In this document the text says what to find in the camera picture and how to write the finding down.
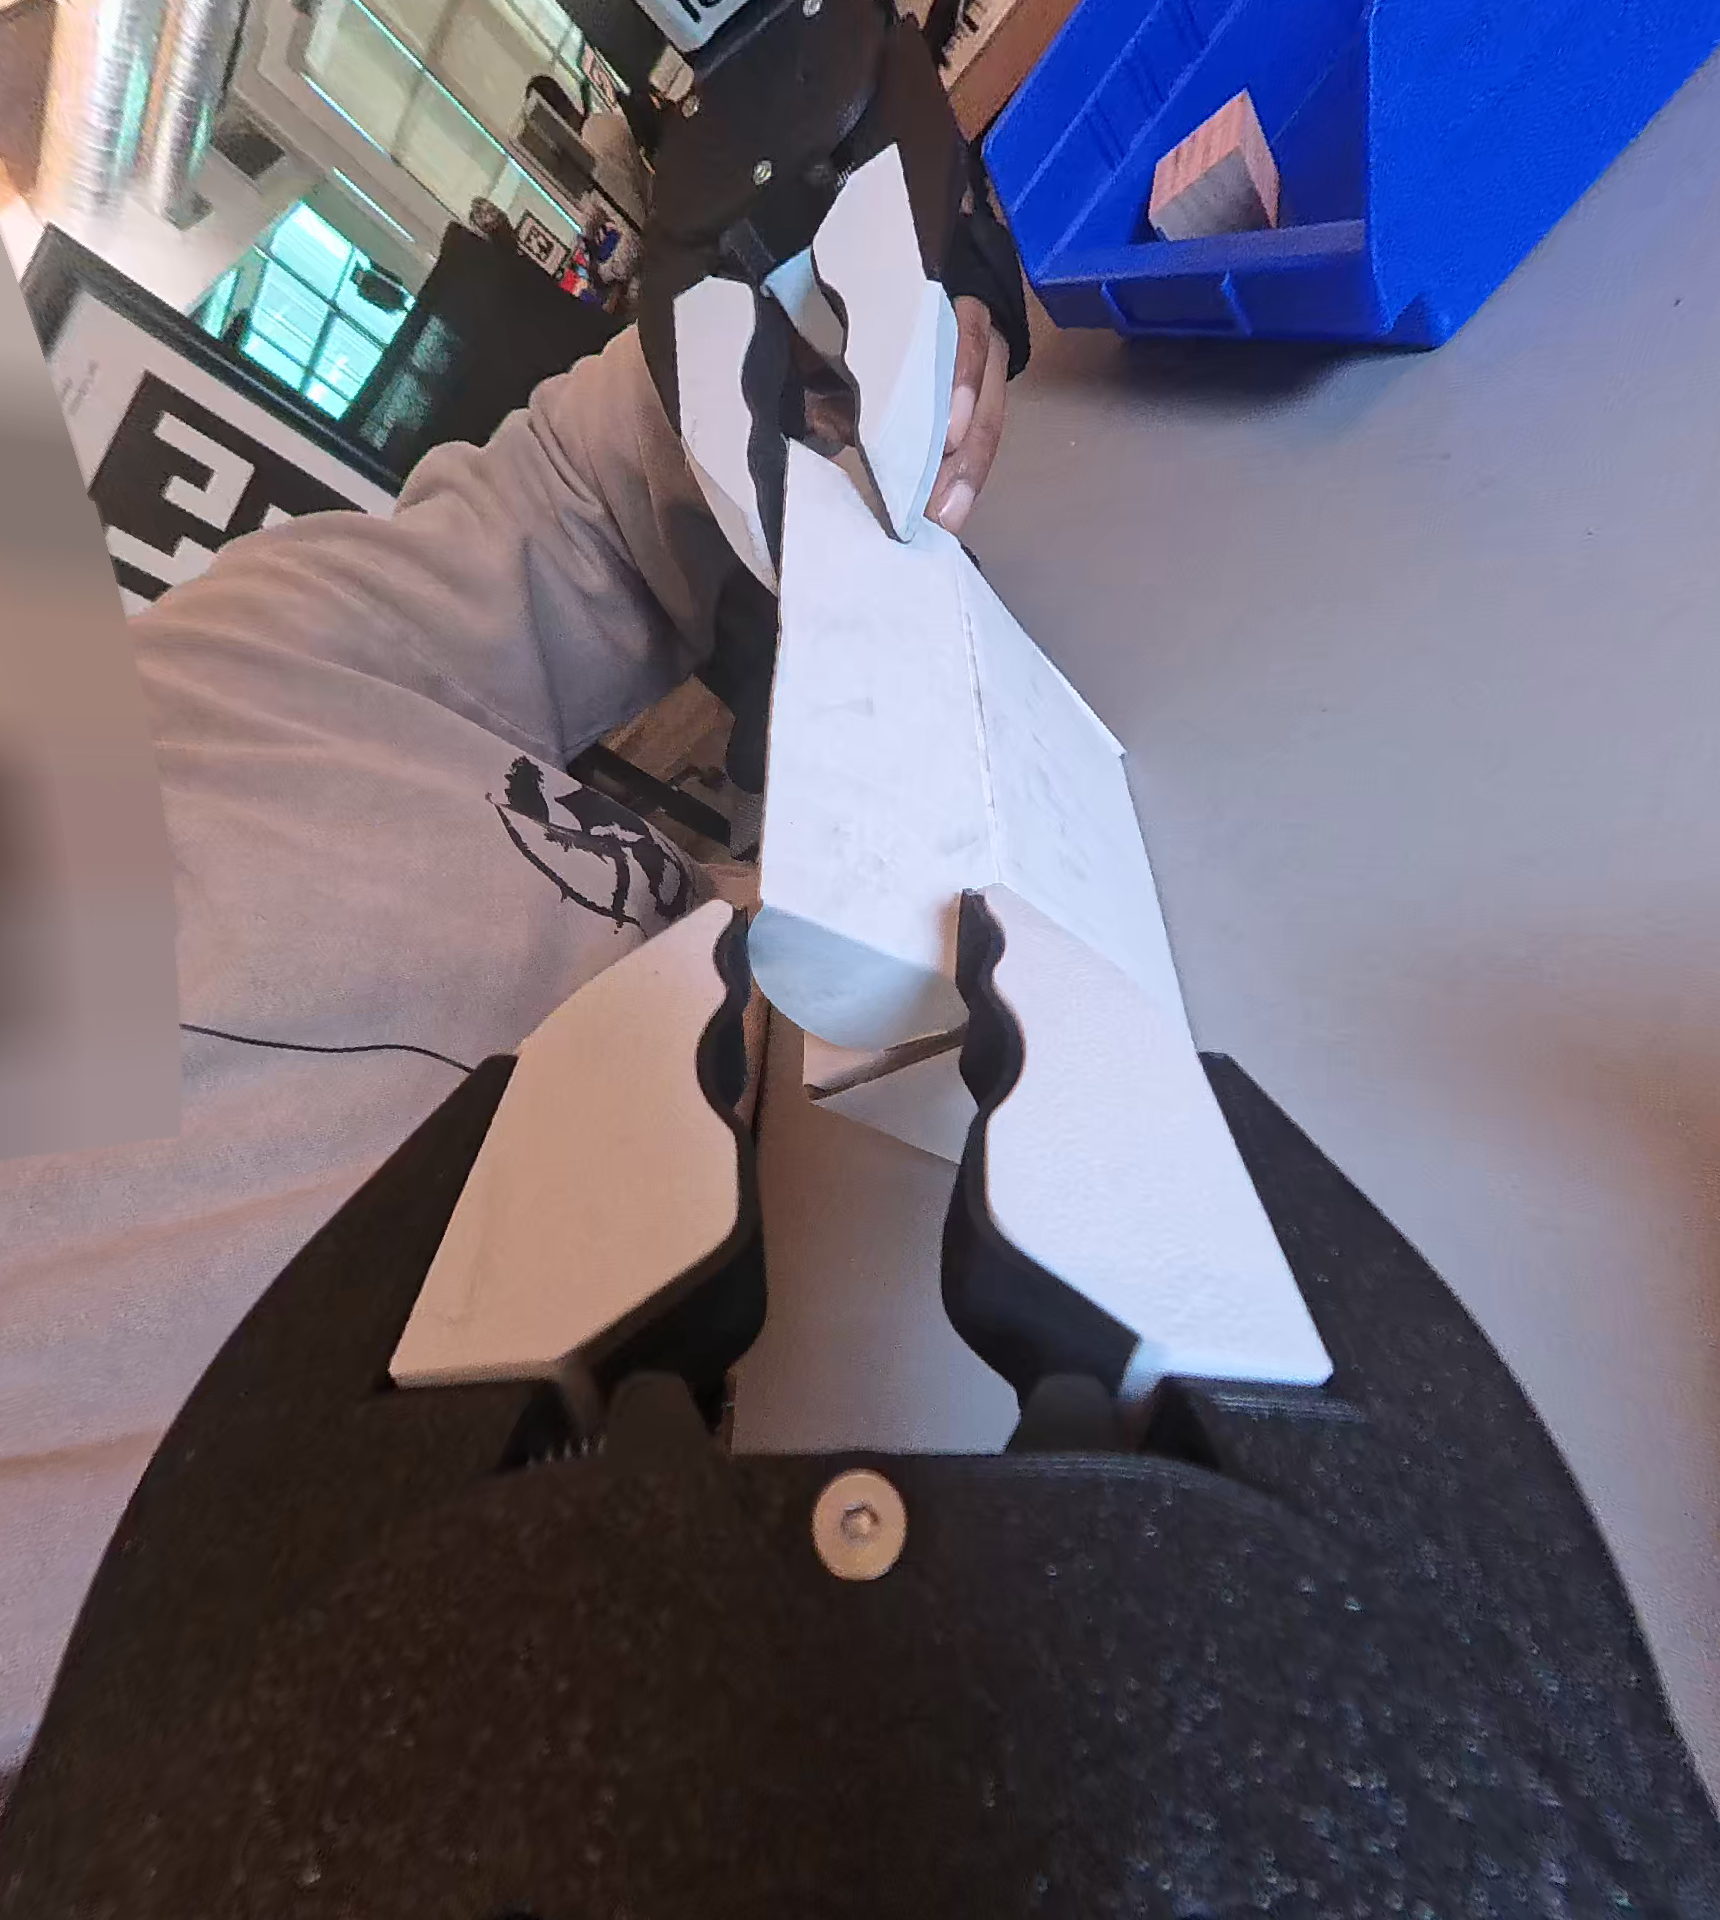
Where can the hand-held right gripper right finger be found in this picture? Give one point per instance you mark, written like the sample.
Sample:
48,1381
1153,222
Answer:
1145,1200

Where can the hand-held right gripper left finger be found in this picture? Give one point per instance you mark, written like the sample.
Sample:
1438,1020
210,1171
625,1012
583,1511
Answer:
591,1184

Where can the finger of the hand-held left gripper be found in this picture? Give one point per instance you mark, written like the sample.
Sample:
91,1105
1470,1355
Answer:
710,374
899,344

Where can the white cardboard box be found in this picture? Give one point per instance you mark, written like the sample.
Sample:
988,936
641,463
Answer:
874,720

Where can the blue plastic bin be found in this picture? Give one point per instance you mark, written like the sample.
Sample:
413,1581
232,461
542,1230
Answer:
1475,180

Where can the brown cardboard box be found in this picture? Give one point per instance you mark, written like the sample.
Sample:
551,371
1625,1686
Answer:
1019,53

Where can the person's left hand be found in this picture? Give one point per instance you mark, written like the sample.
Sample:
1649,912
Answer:
980,434

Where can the striped wooden cube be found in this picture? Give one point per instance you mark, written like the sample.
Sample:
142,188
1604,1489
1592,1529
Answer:
1221,164

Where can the person in grey sweatshirt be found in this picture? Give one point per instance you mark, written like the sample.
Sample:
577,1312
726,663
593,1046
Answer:
351,841

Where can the glass window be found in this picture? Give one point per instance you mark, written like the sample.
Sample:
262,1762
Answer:
299,285

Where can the black and white tag board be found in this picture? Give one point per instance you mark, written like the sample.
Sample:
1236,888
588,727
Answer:
185,481

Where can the silver ventilation duct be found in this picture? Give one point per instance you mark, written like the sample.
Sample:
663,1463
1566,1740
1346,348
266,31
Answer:
155,91

